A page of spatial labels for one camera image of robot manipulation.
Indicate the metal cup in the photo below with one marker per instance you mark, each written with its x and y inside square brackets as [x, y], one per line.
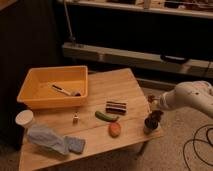
[150, 125]

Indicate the striped layered cake block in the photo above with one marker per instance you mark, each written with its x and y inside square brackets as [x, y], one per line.
[116, 107]

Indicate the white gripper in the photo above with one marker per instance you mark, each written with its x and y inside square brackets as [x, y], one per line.
[153, 103]

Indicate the light blue cloth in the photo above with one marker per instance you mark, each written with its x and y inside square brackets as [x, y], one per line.
[46, 137]

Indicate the metal clamp pole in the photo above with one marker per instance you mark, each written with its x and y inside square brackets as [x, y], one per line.
[71, 36]

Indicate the grey metal shelf beam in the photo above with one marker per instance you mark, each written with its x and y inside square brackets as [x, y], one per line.
[136, 59]

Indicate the orange carrot toy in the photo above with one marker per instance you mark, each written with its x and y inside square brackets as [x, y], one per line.
[114, 129]

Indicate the black handle on shelf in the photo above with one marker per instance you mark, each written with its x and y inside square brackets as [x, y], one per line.
[173, 59]

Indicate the yellow plastic bin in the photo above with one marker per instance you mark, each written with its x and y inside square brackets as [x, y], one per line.
[37, 93]

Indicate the green cucumber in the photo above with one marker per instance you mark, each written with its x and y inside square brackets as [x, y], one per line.
[105, 117]

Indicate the blue sponge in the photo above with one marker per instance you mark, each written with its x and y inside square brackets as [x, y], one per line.
[75, 145]

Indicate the white paper cup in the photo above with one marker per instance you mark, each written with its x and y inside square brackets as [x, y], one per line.
[25, 118]

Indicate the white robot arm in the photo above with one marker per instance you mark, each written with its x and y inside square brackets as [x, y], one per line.
[195, 94]

